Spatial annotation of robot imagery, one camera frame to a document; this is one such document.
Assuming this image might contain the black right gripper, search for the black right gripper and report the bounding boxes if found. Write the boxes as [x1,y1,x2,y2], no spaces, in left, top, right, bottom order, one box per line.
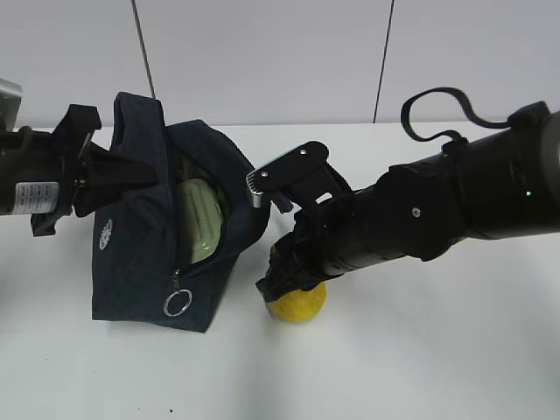
[255,192,385,303]

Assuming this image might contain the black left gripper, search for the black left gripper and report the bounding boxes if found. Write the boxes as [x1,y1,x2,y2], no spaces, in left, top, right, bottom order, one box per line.
[31,104,158,236]

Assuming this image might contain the yellow pear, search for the yellow pear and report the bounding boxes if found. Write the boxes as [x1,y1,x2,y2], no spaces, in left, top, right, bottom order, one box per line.
[267,244,328,325]

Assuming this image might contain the dark blue lunch bag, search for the dark blue lunch bag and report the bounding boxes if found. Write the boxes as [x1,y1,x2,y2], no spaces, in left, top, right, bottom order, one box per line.
[92,92,270,332]

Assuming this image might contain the glass container with green lid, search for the glass container with green lid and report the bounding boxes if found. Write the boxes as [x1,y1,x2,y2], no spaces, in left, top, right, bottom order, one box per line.
[178,178,224,265]

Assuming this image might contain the silver zipper pull ring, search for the silver zipper pull ring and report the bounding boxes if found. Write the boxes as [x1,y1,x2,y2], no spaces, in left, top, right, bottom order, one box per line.
[163,269,193,317]

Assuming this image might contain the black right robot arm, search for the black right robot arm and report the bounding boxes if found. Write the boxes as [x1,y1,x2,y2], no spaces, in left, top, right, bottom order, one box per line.
[247,101,559,303]

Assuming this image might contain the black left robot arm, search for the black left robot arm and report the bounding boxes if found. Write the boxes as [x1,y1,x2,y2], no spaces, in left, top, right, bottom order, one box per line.
[1,104,158,237]

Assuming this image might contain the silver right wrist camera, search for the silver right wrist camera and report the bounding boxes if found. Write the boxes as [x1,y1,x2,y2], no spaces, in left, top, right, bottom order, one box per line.
[246,141,353,214]

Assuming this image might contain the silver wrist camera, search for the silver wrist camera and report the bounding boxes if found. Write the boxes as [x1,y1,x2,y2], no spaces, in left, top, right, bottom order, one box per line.
[246,141,353,214]
[0,79,23,131]

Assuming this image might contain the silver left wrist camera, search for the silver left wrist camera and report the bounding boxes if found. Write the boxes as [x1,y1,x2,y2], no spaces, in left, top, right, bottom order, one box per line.
[0,79,23,131]

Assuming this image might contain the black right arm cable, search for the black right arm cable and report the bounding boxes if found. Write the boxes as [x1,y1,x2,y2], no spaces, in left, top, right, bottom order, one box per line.
[401,87,517,145]

